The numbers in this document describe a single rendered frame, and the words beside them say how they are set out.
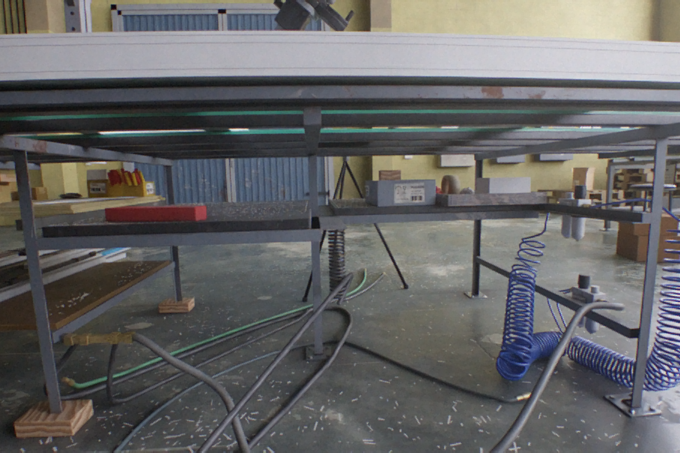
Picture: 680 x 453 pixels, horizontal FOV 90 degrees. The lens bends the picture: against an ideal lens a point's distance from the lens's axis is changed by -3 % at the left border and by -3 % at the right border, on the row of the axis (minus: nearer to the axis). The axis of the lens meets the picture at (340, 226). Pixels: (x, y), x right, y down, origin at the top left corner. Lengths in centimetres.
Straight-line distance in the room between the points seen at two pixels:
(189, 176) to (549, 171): 738
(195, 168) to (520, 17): 715
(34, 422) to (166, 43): 110
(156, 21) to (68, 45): 746
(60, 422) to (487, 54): 138
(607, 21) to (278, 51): 955
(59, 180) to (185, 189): 219
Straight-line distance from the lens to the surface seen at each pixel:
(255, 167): 719
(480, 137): 135
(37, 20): 876
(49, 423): 137
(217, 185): 734
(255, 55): 65
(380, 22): 747
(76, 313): 142
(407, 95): 66
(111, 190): 208
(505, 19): 877
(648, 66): 89
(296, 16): 74
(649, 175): 822
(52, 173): 826
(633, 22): 1039
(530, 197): 152
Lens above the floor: 69
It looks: 7 degrees down
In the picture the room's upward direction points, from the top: 1 degrees counter-clockwise
